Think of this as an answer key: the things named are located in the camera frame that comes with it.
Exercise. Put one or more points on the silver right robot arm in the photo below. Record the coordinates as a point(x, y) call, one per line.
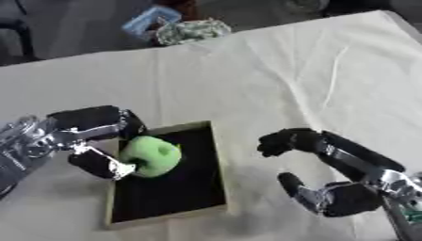
point(404, 200)

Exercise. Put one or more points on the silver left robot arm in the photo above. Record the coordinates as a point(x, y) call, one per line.
point(25, 150)

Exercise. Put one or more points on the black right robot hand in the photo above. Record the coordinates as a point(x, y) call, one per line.
point(351, 163)

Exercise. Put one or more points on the blue bag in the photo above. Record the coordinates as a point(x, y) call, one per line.
point(148, 22)

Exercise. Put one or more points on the camouflage bag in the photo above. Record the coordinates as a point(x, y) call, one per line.
point(189, 30)

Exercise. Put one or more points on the green toy apple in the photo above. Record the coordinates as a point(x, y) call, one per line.
point(152, 156)

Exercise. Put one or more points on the black chair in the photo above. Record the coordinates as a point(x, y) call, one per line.
point(16, 28)

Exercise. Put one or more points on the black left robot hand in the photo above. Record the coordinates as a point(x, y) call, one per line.
point(90, 120)

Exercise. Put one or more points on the tan box with black inside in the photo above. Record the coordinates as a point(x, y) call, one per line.
point(176, 185)

